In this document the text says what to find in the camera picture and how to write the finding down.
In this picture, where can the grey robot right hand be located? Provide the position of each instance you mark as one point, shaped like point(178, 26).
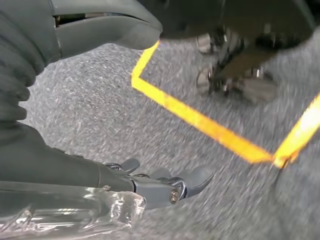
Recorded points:
point(62, 165)

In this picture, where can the clear plastic wrap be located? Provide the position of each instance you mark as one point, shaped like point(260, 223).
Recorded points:
point(75, 215)

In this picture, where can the yellow floor tape marking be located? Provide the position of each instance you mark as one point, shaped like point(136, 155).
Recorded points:
point(200, 121)

